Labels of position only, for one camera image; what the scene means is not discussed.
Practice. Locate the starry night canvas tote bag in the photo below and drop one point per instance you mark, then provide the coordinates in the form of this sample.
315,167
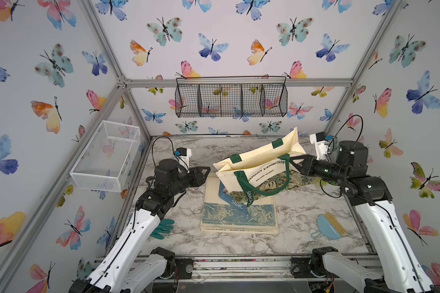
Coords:
238,227

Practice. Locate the white mesh wall basket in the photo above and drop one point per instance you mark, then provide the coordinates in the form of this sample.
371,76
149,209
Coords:
106,159

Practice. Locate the green rubber glove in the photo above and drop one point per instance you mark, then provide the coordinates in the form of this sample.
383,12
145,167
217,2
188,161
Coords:
165,227

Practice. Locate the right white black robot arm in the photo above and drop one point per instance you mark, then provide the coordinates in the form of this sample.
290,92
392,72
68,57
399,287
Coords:
373,203

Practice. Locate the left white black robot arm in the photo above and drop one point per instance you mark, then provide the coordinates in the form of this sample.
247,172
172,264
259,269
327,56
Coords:
115,273

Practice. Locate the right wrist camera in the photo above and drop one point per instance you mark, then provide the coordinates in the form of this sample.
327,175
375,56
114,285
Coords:
321,142

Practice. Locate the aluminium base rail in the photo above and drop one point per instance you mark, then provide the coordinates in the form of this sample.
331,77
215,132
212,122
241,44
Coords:
242,268

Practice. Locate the black wire wall basket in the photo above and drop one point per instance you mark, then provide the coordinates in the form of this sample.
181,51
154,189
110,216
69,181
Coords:
235,97

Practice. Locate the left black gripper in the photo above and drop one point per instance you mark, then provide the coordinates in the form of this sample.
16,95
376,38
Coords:
197,179

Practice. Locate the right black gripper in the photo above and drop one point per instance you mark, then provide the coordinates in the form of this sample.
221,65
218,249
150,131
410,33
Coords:
310,166

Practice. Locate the green handled canvas tote bag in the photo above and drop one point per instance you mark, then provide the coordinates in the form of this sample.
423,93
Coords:
245,172

